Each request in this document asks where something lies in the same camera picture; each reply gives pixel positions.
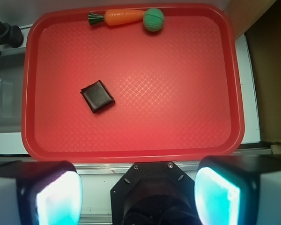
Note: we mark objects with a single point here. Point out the brown cardboard panel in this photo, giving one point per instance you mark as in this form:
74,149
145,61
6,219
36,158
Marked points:
264,43

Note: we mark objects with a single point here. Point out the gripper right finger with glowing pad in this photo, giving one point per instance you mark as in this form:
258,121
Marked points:
239,190

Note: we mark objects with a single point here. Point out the grey toy sink basin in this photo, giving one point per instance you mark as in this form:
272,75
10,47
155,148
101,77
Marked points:
11,84

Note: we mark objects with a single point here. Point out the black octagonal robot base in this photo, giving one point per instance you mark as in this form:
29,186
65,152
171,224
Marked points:
157,193

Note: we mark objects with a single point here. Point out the orange plastic toy carrot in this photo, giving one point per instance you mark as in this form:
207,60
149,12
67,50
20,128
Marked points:
114,17

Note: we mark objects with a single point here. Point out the green golf ball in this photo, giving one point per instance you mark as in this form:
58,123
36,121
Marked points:
153,20

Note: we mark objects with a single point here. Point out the black folded leather wallet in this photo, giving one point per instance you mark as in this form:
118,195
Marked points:
97,96

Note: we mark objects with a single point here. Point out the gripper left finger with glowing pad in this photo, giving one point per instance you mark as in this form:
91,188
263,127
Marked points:
40,193

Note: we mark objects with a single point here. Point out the red plastic tray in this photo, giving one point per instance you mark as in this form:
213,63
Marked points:
177,92

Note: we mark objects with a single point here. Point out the black faucet knob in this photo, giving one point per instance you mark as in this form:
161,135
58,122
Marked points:
15,37

